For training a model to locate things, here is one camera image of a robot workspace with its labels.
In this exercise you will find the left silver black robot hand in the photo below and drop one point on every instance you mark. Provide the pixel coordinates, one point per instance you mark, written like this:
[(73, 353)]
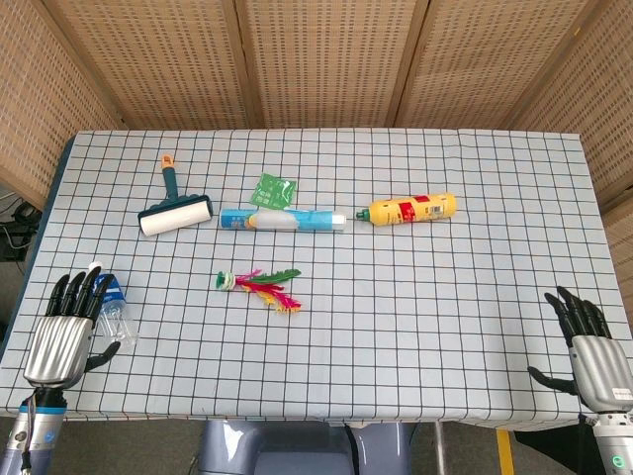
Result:
[(58, 346)]

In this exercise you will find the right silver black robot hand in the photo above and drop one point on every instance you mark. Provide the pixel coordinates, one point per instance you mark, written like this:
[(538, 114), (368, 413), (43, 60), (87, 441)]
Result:
[(596, 352)]

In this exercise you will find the colourful feather shuttlecock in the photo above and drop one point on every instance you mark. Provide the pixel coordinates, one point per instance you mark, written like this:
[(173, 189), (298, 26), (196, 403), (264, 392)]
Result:
[(262, 290)]

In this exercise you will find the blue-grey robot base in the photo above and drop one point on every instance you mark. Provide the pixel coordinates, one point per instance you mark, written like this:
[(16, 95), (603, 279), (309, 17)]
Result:
[(306, 447)]

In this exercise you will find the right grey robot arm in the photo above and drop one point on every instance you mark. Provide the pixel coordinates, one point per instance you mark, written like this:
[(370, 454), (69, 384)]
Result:
[(613, 443)]

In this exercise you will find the clear plastic water bottle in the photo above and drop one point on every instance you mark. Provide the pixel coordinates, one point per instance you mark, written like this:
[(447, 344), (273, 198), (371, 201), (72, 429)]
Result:
[(115, 316)]

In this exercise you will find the yellow red sauce bottle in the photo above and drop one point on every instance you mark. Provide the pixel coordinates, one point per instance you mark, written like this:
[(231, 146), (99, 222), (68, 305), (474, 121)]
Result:
[(410, 209)]

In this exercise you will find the checkered white tablecloth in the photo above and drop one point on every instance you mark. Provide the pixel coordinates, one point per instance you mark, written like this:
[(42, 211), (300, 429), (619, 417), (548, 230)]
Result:
[(346, 307)]

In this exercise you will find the blue white plastic wrap roll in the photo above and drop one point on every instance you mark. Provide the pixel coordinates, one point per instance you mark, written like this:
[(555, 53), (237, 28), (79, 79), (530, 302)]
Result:
[(282, 219)]

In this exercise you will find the green snack packet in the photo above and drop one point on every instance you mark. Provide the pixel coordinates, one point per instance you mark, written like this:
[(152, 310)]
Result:
[(273, 193)]

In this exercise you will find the woven bamboo folding screen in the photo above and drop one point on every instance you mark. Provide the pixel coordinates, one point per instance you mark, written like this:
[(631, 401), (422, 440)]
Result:
[(326, 59)]

